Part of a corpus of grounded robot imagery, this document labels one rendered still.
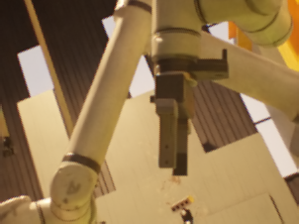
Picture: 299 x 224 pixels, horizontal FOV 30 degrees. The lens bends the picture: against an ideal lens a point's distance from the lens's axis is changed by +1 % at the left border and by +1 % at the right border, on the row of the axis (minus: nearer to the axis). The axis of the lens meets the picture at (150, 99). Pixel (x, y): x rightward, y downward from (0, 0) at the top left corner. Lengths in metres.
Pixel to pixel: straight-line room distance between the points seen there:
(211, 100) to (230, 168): 4.19
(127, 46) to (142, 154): 6.87
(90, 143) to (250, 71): 0.54
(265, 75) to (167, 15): 0.63
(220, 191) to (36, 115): 2.58
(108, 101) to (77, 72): 10.34
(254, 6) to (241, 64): 0.62
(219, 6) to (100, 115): 0.42
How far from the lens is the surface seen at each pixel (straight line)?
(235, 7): 0.92
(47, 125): 7.25
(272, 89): 1.53
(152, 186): 6.78
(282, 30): 1.05
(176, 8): 0.94
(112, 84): 1.25
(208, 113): 10.72
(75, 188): 1.13
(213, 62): 0.92
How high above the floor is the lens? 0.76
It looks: 23 degrees up
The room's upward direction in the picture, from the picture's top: 22 degrees counter-clockwise
